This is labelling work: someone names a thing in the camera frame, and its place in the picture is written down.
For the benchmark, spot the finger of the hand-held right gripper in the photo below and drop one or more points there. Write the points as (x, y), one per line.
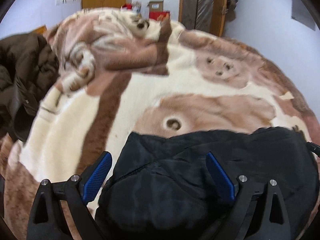
(315, 149)

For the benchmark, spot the black puffer jacket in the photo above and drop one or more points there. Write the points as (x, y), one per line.
(175, 180)

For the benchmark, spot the white printed bag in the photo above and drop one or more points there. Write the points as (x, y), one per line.
(136, 7)

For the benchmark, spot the plush toy with red hat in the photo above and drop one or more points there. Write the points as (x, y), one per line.
(126, 7)

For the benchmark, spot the dark brown puffer jacket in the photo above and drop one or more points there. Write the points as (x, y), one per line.
(25, 67)

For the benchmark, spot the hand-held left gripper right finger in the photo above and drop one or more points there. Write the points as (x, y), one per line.
(220, 175)

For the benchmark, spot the open cardboard box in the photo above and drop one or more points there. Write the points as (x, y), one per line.
(155, 6)

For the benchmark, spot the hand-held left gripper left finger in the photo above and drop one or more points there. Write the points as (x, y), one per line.
(98, 172)

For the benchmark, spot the wooden framed dark panel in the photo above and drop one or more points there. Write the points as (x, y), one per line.
(202, 5)

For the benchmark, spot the brown printed blanket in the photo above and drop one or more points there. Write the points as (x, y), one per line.
(87, 130)

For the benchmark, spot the red gift box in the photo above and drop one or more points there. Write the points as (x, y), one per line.
(160, 15)

